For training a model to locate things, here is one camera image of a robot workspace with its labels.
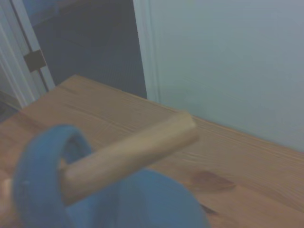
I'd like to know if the white room door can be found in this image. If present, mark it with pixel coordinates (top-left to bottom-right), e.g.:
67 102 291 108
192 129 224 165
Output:
0 0 57 109

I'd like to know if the blue enamel mug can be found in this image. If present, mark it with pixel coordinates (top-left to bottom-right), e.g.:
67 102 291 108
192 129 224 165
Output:
11 124 212 228

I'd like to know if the metal door hinge plate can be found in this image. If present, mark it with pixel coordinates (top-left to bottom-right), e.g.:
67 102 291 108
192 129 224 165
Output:
23 50 47 73

